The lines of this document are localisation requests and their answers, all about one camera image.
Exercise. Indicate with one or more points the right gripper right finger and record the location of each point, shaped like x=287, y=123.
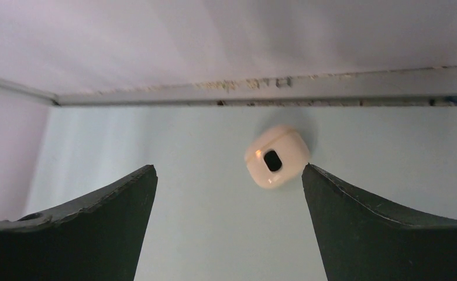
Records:
x=363, y=236

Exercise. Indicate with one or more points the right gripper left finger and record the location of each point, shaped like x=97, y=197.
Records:
x=97, y=236

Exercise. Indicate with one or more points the aluminium frame profile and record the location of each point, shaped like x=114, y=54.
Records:
x=422, y=87

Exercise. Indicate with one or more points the pink earbud charging case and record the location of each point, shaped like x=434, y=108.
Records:
x=278, y=155

